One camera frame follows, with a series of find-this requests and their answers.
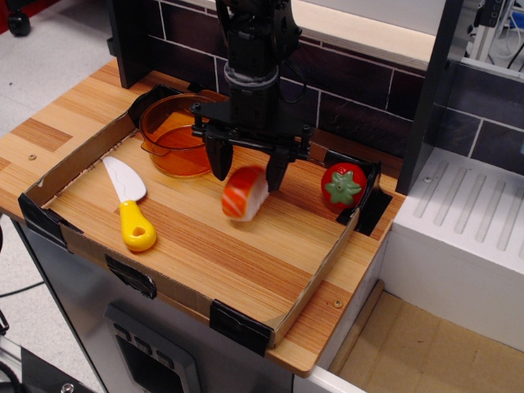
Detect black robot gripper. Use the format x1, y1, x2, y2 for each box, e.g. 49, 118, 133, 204
191, 69, 314, 192

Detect salmon sushi toy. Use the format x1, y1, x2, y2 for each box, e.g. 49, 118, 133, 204
221, 165, 269, 222

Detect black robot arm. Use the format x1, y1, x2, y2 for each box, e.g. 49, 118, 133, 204
191, 1, 314, 192

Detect orange transparent plastic pot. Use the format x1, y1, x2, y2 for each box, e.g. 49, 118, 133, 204
139, 90, 225, 177

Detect cardboard fence with black tape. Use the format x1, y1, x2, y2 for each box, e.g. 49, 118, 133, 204
19, 85, 389, 367

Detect red toy tomato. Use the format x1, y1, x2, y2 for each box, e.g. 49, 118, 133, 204
321, 162, 367, 209

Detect grey toy oven front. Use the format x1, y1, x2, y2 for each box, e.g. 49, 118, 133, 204
16, 224, 294, 392

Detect white toy sink unit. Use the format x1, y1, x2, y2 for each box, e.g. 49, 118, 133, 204
380, 149, 523, 349

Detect black caster wheel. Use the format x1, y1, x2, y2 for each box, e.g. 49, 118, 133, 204
7, 10, 31, 37

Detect yellow handled toy knife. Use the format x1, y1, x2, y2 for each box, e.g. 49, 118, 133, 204
102, 156, 157, 252

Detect dark grey cabinet post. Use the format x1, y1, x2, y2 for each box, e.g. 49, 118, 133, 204
396, 1, 463, 195

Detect black floor cable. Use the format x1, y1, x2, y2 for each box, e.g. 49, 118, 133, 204
0, 280, 44, 298

